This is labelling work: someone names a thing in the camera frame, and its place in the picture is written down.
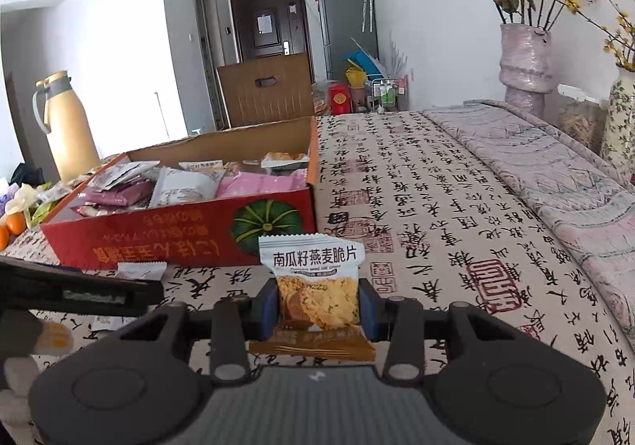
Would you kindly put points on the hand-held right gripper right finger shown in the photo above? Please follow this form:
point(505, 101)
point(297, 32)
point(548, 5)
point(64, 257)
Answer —
point(368, 311)

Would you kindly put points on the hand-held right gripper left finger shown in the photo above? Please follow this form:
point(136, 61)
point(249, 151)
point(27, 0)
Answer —
point(270, 311)

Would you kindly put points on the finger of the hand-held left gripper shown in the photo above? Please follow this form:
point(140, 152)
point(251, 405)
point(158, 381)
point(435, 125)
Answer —
point(146, 294)

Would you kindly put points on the white snack packet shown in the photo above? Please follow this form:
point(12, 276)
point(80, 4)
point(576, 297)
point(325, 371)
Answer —
point(141, 271)

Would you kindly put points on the white orange oat crisp packet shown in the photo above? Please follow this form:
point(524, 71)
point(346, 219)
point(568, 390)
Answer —
point(317, 296)

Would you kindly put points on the orange cardboard box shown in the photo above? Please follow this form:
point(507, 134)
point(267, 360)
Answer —
point(198, 237)

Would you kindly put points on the person's left hand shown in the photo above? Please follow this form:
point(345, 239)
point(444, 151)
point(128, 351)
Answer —
point(49, 338)

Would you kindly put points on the orange fruit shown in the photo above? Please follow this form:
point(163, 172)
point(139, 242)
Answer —
point(14, 222)
point(2, 236)

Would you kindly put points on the cream crumpled bag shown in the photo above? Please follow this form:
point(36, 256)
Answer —
point(25, 199)

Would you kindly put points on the heap of loose snack packets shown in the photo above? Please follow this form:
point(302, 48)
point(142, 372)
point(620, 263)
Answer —
point(52, 194)

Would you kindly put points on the purple white plastic bag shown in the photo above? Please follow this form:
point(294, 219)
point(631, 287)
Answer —
point(5, 199)

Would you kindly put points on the pile of assorted boxed packets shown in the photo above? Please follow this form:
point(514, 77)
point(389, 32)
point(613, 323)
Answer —
point(188, 187)

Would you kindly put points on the black bag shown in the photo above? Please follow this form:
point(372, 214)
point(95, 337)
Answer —
point(27, 175)

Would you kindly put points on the yellow thermos jug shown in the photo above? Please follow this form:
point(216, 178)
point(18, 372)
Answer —
point(69, 137)

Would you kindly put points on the wooden chair back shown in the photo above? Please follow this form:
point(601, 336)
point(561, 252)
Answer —
point(287, 103)

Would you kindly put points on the red gift box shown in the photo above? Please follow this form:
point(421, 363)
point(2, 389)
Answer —
point(340, 99)

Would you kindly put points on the metal rolling cart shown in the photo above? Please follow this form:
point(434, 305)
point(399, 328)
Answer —
point(402, 98)

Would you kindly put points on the grey patterned cloth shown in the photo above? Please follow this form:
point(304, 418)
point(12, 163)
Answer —
point(545, 187)

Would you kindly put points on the green white bottle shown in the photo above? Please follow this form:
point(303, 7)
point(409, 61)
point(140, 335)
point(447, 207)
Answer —
point(391, 95)

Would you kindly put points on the yellow bag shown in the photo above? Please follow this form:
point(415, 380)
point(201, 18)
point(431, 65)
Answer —
point(356, 76)

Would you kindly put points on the grey interior door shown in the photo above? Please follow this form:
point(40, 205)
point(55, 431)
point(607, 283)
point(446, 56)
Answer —
point(206, 58)

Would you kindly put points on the pale lilac fan-shaped object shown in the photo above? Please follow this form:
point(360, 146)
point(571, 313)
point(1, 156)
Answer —
point(399, 56)

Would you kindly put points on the grey refrigerator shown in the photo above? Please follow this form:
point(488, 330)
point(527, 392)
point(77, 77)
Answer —
point(347, 28)

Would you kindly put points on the dark brown entrance door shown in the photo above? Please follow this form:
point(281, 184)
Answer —
point(292, 28)

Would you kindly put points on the pink white ribbed vase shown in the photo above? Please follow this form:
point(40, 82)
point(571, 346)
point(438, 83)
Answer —
point(526, 73)

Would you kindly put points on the white paper notice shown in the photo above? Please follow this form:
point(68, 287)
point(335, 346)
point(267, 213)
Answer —
point(264, 23)

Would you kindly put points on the white rectangular board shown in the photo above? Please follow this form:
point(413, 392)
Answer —
point(578, 93)

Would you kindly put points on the floral print vase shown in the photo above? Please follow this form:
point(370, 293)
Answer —
point(620, 122)

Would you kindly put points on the yellow blossom branches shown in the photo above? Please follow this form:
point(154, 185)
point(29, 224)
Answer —
point(617, 28)

